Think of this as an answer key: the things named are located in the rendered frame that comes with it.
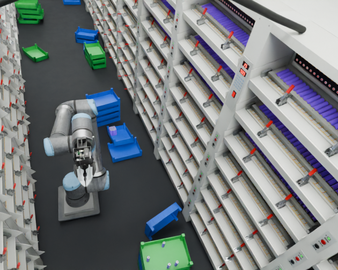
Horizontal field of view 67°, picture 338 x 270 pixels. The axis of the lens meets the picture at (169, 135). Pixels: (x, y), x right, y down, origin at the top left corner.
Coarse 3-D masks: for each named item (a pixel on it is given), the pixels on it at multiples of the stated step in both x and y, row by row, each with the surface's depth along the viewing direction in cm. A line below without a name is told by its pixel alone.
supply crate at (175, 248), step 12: (156, 240) 171; (168, 240) 176; (180, 240) 178; (144, 252) 170; (156, 252) 171; (168, 252) 172; (180, 252) 173; (144, 264) 160; (156, 264) 166; (180, 264) 168; (192, 264) 162
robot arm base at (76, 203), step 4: (84, 196) 207; (88, 196) 211; (68, 200) 205; (72, 200) 203; (76, 200) 203; (80, 200) 205; (84, 200) 209; (88, 200) 212; (68, 204) 206; (72, 204) 205; (76, 204) 205; (80, 204) 206; (84, 204) 209
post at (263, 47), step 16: (288, 16) 103; (304, 16) 106; (256, 32) 105; (256, 48) 106; (272, 48) 106; (288, 48) 110; (256, 64) 109; (240, 96) 122; (224, 112) 137; (224, 128) 140; (208, 144) 160; (224, 144) 149; (192, 208) 204
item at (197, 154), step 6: (168, 102) 208; (174, 102) 209; (168, 108) 210; (174, 114) 205; (174, 120) 201; (180, 126) 197; (186, 126) 196; (180, 132) 196; (186, 132) 193; (192, 132) 192; (186, 138) 190; (192, 138) 189; (198, 144) 185; (192, 150) 183; (198, 150) 182; (198, 156) 179; (198, 162) 179
